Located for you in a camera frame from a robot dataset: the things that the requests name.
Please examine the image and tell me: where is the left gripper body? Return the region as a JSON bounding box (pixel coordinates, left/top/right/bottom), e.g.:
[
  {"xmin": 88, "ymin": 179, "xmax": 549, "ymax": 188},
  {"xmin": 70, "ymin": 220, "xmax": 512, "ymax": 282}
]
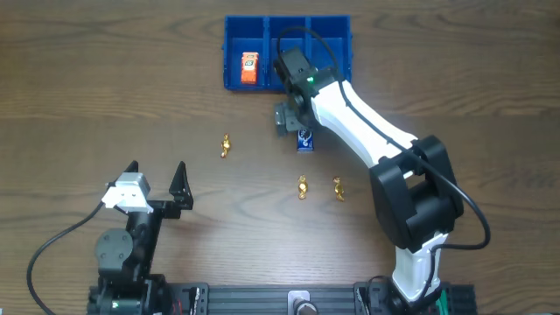
[{"xmin": 146, "ymin": 199, "xmax": 183, "ymax": 221}]

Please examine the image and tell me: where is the blue candy pack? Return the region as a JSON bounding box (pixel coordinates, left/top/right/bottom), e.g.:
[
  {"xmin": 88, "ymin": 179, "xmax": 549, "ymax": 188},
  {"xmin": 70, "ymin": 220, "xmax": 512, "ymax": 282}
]
[{"xmin": 296, "ymin": 128, "xmax": 314, "ymax": 153}]

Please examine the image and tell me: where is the orange candy box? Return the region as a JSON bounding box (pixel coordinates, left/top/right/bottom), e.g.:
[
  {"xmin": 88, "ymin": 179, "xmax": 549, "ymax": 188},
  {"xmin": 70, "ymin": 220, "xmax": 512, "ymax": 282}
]
[{"xmin": 240, "ymin": 52, "xmax": 260, "ymax": 86}]

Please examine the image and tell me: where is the blue tray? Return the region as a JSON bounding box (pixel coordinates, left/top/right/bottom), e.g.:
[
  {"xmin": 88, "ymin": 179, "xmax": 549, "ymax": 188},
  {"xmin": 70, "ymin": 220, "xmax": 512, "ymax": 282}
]
[{"xmin": 222, "ymin": 15, "xmax": 354, "ymax": 93}]

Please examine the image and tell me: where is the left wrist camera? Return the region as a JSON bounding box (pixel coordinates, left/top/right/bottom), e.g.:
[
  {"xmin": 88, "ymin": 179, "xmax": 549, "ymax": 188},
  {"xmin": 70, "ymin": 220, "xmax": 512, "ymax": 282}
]
[{"xmin": 101, "ymin": 171, "xmax": 155, "ymax": 214}]

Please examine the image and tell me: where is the mounting rail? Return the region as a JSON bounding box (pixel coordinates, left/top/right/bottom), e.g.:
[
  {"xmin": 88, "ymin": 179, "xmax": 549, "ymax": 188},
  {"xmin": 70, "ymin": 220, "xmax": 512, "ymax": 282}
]
[{"xmin": 87, "ymin": 283, "xmax": 477, "ymax": 315}]

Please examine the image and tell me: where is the black cable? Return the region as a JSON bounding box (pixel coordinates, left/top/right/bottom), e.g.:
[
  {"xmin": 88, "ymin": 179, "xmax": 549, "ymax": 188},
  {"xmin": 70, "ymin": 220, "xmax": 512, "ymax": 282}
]
[
  {"xmin": 276, "ymin": 25, "xmax": 492, "ymax": 307},
  {"xmin": 25, "ymin": 200, "xmax": 107, "ymax": 315}
]

